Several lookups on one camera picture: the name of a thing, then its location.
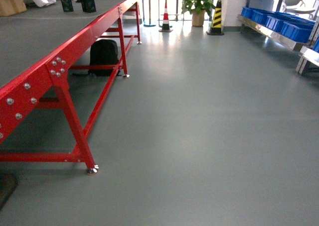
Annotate blue bins on far shelf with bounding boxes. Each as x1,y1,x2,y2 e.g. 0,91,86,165
237,7,319,51

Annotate stainless steel shelf rack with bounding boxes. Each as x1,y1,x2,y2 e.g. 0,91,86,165
237,0,319,75

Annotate black backpack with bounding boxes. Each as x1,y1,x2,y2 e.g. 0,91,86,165
72,39,119,77

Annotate red white traffic cone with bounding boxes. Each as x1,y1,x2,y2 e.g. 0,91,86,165
159,3,173,32

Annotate yellow black traffic cone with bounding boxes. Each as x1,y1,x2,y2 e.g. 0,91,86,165
206,0,224,36

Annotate potted green plant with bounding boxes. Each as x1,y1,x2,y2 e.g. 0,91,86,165
181,0,220,27

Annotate black crate right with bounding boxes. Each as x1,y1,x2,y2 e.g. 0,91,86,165
80,0,96,13

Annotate black crate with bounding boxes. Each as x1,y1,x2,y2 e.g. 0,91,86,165
60,0,74,12
80,0,96,13

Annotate black crate left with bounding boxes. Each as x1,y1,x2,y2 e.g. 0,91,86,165
60,0,74,12

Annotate large cardboard box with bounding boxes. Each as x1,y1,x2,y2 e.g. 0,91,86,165
0,0,26,17

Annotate red steel table frame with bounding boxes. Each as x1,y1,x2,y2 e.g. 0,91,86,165
0,0,140,175

